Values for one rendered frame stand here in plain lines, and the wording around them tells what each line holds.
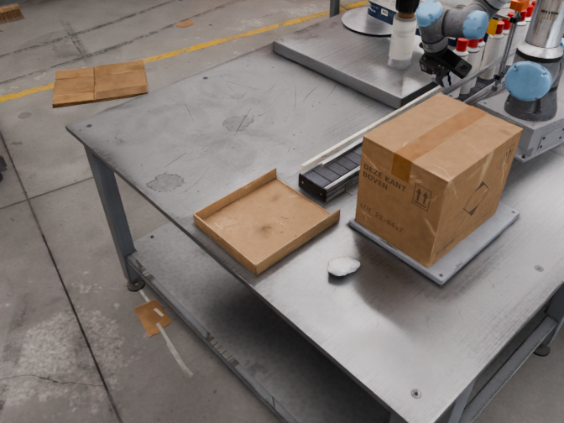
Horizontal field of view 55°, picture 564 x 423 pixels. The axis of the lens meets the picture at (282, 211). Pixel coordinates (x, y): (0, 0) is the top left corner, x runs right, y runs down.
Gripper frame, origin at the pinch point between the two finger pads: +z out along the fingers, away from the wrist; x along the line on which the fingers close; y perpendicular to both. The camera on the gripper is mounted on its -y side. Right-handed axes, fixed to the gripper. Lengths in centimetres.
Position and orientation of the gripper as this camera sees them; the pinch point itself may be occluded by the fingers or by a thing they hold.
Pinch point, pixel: (449, 86)
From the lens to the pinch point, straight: 194.3
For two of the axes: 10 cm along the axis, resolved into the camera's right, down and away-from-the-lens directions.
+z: 3.8, 4.2, 8.2
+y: -6.7, -4.8, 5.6
